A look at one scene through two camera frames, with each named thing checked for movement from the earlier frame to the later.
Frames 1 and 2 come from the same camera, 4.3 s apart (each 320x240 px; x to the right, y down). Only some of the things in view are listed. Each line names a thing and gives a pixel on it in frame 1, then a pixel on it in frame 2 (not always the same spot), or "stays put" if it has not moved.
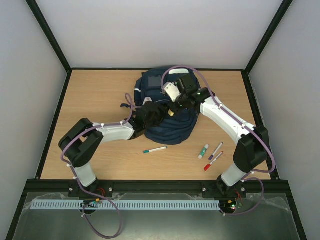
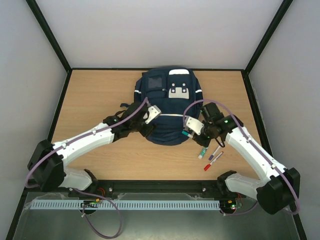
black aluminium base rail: (73, 187) stays put
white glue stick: (203, 151) stays put
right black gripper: (177, 100) -> (200, 139)
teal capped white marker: (155, 149) -> (187, 134)
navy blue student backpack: (175, 129) stays put
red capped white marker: (206, 168) stays put
